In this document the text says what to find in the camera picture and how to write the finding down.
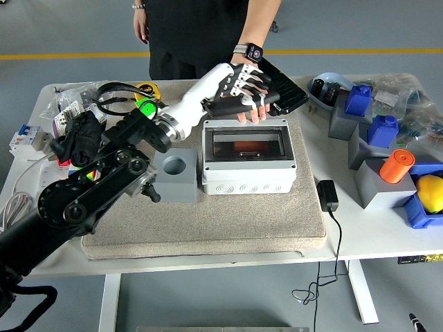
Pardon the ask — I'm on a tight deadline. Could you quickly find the light grey junction box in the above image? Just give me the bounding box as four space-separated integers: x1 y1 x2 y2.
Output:
201 118 298 195

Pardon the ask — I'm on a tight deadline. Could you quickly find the person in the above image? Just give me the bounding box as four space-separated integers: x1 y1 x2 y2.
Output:
131 0 283 125

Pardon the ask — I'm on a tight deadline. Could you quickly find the black table control panel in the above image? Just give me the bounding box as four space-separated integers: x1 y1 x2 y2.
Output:
397 255 443 266

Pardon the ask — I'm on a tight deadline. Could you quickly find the orange cylinder battery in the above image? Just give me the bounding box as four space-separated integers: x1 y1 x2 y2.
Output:
379 149 416 184
232 140 273 153

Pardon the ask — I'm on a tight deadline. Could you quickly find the light blue bowl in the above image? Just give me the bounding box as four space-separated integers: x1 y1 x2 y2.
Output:
307 71 356 113

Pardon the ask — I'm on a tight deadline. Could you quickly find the clear bag of parts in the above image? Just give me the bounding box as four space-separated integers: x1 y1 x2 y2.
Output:
397 103 443 153
352 72 433 118

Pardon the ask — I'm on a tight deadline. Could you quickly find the black power adapter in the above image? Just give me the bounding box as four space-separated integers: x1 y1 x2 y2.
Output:
316 179 340 212

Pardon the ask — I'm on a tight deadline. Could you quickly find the grey block with round hole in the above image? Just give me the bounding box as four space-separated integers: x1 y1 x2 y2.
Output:
154 148 199 204

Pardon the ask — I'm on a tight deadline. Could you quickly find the yellow tape measure with print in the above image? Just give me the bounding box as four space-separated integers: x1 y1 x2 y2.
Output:
134 82 159 101

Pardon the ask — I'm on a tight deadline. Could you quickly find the black smart watch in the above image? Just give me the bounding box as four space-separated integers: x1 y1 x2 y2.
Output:
233 43 266 63

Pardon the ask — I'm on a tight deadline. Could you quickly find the white cable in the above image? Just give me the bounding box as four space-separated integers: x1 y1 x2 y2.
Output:
0 157 56 232

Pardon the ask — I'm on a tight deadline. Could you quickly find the beige fabric mat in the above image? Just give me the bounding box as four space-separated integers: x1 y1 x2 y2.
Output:
81 80 328 260

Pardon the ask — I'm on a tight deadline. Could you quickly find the colourful puzzle cube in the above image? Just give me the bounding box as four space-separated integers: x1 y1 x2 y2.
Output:
134 98 159 120

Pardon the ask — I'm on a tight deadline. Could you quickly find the yellow lemon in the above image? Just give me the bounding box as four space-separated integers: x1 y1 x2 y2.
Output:
415 175 443 214

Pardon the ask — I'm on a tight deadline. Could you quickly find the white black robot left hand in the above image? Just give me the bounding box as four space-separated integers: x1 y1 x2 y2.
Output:
159 62 280 140

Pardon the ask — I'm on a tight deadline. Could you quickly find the transparent hinged box lid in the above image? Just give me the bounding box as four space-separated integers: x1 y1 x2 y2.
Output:
206 126 290 162

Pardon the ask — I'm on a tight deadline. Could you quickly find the blue bottle-shaped block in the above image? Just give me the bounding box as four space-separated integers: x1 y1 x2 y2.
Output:
344 84 373 117
367 114 399 148

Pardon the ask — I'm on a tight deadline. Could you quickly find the black folded cloth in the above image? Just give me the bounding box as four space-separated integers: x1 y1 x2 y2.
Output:
50 110 107 167

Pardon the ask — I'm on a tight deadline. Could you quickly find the blue plastic bin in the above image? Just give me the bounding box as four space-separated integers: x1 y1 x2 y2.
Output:
403 162 443 230

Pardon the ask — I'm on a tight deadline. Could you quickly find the white blue circuit breaker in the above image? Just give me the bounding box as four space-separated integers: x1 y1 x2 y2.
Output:
7 123 53 153

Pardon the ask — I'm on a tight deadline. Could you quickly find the white table leg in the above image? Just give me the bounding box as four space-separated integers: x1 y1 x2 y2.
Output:
98 275 122 332
344 259 379 325

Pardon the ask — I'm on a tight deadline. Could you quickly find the person's left hand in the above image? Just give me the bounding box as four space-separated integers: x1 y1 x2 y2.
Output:
230 54 271 125

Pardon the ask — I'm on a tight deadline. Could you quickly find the black adapter cord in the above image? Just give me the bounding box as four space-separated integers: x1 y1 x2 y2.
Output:
291 210 350 332

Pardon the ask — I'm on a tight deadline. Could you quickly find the white purple packaged switch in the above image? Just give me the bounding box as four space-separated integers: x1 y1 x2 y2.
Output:
51 100 87 138

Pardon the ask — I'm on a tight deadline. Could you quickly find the clear bag of hardware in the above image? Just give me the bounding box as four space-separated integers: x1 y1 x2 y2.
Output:
39 80 118 125

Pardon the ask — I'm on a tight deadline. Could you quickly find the person's right hand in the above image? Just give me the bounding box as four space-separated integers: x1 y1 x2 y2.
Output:
133 7 151 45

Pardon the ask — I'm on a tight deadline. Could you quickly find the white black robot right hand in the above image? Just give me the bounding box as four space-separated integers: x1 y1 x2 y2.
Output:
408 313 425 332

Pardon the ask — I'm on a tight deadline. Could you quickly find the grey holder block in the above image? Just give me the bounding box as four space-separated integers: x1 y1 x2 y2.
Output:
347 122 399 170
354 158 418 210
327 95 374 141

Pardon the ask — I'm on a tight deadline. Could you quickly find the white power strip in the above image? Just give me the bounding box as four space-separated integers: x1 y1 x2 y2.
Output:
36 162 75 190

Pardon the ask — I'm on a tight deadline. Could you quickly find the black plastic case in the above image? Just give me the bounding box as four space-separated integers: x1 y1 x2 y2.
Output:
257 57 310 116

